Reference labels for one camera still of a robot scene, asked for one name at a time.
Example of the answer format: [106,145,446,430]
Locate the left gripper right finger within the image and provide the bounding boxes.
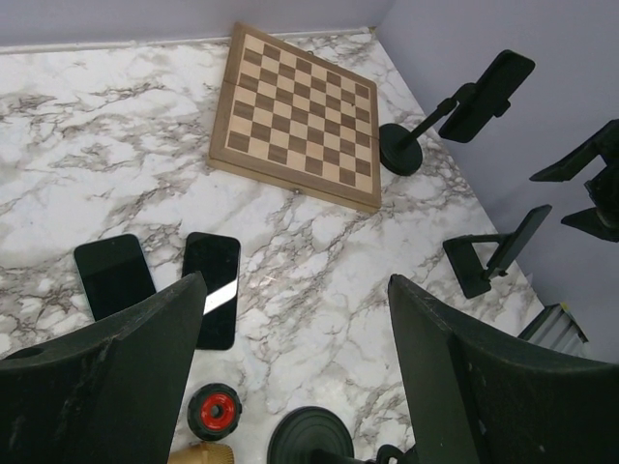
[388,275,618,463]

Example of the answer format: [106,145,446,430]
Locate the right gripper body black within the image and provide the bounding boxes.
[585,159,618,227]

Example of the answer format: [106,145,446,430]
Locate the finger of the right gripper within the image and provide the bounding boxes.
[529,119,619,183]
[561,208,618,242]

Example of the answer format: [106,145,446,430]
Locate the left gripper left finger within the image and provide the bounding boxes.
[1,273,207,463]

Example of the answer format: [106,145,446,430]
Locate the black phone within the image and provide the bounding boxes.
[484,204,552,279]
[182,232,241,351]
[439,49,536,143]

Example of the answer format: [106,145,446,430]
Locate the teal smartphone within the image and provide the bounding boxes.
[74,234,156,321]

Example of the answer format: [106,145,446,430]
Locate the black round-base phone stand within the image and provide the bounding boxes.
[266,406,420,464]

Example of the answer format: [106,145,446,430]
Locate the black folding phone stand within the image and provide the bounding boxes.
[442,234,507,299]

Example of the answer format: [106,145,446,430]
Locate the black back round-base stand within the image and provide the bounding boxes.
[378,83,476,176]

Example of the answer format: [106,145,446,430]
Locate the black red knob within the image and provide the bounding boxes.
[187,383,243,442]

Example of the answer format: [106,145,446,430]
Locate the wooden chessboard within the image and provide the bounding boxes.
[207,22,381,213]

